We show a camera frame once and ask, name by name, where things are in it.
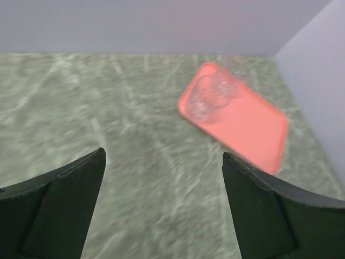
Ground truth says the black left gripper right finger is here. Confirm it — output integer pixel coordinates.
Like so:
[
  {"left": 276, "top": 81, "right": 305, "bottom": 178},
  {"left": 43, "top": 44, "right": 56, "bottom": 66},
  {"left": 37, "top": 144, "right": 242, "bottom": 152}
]
[{"left": 222, "top": 152, "right": 344, "bottom": 259}]

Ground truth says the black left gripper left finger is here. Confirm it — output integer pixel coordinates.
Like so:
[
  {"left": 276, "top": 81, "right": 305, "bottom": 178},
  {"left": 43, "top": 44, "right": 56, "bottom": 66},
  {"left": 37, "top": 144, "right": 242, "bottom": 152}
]
[{"left": 1, "top": 148, "right": 106, "bottom": 259}]

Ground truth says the pink plastic tray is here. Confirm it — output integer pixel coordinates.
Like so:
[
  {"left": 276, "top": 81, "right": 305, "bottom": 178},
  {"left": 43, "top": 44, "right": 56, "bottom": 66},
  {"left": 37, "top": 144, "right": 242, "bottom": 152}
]
[{"left": 177, "top": 62, "right": 288, "bottom": 174}]

